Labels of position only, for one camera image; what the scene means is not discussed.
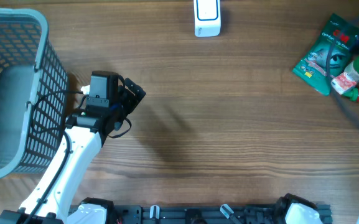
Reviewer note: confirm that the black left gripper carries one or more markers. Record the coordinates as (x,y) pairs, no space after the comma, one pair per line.
(131,99)

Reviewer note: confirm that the green white sachet packet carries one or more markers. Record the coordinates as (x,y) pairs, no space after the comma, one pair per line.
(330,53)

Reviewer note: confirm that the small orange white box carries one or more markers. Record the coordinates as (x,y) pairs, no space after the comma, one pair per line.
(343,83)

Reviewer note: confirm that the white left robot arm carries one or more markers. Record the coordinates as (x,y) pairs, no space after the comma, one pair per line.
(107,101)

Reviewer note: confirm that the white barcode scanner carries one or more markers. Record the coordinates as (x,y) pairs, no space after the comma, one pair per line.
(207,18)

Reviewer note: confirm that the grey plastic mesh basket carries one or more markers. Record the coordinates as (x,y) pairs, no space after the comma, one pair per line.
(32,93)

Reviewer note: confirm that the black mounting rail base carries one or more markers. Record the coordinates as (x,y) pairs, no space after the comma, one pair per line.
(288,209)

